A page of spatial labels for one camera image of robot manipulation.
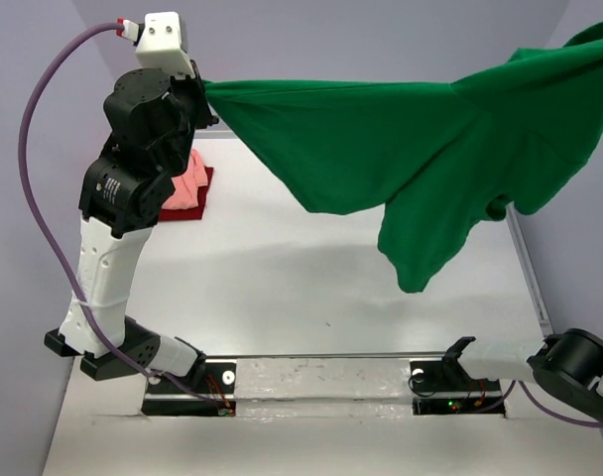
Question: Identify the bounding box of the green t shirt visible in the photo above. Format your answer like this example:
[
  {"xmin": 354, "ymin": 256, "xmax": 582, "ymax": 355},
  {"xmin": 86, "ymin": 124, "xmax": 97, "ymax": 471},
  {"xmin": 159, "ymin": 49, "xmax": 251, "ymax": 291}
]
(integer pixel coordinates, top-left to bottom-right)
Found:
[{"xmin": 205, "ymin": 22, "xmax": 603, "ymax": 294}]

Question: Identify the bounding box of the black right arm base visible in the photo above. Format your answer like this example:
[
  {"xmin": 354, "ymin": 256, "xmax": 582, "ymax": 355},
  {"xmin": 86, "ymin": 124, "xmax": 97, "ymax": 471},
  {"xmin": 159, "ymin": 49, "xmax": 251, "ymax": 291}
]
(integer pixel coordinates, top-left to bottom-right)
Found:
[{"xmin": 408, "ymin": 360, "xmax": 506, "ymax": 417}]

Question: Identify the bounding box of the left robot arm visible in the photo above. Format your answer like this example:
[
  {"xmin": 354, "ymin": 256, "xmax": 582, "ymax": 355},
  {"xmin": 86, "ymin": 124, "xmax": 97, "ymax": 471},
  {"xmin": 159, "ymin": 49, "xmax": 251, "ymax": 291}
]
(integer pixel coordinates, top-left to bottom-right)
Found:
[{"xmin": 45, "ymin": 68, "xmax": 218, "ymax": 392}]

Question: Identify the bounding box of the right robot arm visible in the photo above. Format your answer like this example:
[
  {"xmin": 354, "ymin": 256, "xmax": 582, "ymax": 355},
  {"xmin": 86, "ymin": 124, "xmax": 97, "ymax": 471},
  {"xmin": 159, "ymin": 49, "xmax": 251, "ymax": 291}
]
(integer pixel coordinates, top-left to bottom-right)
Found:
[{"xmin": 440, "ymin": 328, "xmax": 603, "ymax": 428}]

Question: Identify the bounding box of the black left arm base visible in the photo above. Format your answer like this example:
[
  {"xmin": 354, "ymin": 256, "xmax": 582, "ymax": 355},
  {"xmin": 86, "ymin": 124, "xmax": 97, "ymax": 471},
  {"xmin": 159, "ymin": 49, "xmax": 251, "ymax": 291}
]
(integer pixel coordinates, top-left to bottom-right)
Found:
[{"xmin": 141, "ymin": 358, "xmax": 237, "ymax": 417}]

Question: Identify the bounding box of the pink t shirt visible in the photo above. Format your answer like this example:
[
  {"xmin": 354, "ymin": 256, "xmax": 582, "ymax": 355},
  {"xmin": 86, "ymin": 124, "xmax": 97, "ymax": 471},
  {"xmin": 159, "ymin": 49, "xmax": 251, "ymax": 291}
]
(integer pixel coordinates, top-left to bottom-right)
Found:
[{"xmin": 162, "ymin": 149, "xmax": 209, "ymax": 210}]

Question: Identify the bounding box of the dark red t shirt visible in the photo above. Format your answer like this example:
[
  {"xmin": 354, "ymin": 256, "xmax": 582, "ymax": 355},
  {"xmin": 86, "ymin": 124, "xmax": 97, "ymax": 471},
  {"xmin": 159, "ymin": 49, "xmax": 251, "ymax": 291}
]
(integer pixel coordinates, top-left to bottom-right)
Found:
[{"xmin": 159, "ymin": 167, "xmax": 214, "ymax": 222}]

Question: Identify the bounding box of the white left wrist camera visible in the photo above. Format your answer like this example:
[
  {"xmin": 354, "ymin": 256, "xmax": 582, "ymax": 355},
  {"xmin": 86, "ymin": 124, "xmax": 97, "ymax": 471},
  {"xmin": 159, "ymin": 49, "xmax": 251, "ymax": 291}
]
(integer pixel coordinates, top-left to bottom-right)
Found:
[{"xmin": 117, "ymin": 12, "xmax": 196, "ymax": 79}]

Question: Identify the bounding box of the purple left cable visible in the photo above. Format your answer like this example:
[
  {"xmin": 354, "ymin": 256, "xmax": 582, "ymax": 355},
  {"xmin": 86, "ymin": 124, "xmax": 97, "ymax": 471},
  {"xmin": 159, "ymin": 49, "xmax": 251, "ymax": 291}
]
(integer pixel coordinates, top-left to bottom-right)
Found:
[{"xmin": 21, "ymin": 20, "xmax": 233, "ymax": 416}]

